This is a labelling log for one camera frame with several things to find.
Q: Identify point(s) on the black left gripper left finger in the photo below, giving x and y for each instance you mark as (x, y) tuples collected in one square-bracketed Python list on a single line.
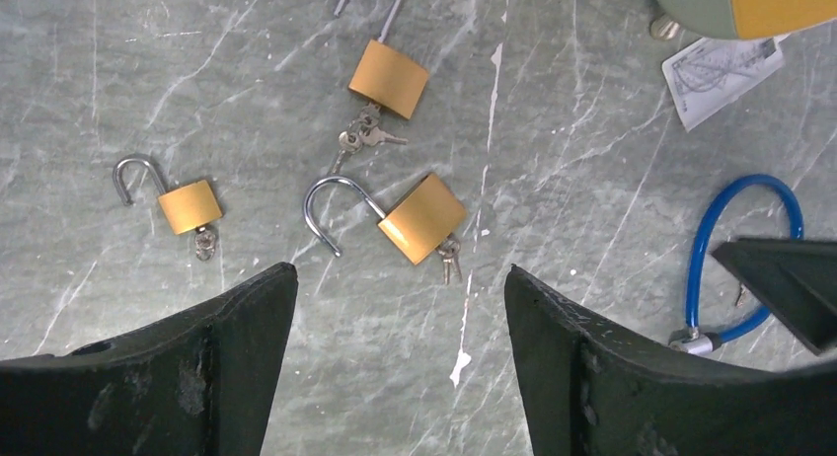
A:
[(199, 382)]

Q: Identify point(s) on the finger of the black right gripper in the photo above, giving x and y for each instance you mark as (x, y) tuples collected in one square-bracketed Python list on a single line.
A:
[(794, 278)]

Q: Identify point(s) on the round cream drawer cabinet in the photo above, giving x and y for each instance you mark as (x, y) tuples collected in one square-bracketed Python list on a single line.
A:
[(748, 19)]

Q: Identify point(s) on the medium brass padlock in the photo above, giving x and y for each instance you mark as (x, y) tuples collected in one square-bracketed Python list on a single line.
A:
[(421, 220)]

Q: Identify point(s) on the plastic card packet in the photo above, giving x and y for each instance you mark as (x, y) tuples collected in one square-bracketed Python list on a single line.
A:
[(710, 74)]

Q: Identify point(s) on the light metal key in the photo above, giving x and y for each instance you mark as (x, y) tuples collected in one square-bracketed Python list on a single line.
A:
[(374, 136)]

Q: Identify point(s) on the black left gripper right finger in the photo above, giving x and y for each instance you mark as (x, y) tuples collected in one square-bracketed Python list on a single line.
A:
[(590, 386)]

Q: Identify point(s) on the long shackle brass padlock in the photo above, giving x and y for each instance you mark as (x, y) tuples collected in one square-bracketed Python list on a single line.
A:
[(385, 76)]

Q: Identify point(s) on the dark metal key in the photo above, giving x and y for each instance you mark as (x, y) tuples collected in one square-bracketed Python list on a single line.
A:
[(350, 140)]

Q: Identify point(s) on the small brass padlock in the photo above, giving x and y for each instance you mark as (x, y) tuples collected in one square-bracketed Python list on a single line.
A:
[(190, 208)]

